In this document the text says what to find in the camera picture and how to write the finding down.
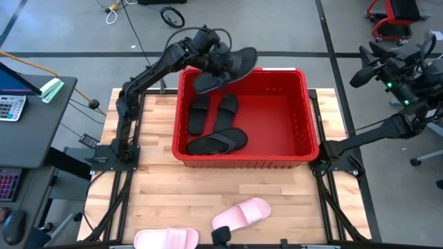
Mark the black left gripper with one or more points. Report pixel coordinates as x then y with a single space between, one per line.
221 57

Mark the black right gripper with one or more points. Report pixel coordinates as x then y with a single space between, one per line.
394 55

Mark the black flip flop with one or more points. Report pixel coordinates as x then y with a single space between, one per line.
248 59
237 136

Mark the black slide sandal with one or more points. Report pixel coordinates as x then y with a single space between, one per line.
225 114
198 117

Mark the pink slide sandal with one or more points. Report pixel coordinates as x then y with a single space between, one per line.
249 211
162 239

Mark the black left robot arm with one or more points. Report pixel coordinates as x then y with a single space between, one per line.
152 72

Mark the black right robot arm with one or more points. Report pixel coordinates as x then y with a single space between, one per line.
373 133

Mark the red plastic bin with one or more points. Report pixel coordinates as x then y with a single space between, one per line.
277 121

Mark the red and black stool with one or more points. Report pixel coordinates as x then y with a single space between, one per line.
398 8

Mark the white power adapter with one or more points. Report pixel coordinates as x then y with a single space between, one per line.
437 35

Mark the office chair base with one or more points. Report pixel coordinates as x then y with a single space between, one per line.
414 162

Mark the round black knob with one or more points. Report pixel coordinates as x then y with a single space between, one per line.
93 104

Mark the black power adapter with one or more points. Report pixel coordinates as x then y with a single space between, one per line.
89 141

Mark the mint green stapler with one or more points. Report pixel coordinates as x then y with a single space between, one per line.
51 89

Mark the black desk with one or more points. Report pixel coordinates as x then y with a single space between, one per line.
38 131

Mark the black monitor with blue screen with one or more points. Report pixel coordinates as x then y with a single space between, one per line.
14 83

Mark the grey calculator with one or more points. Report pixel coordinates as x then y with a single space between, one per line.
10 107

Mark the dark lower desk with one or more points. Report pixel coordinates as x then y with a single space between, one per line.
31 193

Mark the backlit keyboard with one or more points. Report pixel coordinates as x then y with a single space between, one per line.
8 183

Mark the black computer mouse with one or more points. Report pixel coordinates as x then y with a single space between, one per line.
14 226

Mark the black aluminium table frame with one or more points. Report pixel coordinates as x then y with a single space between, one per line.
155 91

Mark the small black camera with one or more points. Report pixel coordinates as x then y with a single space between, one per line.
221 237

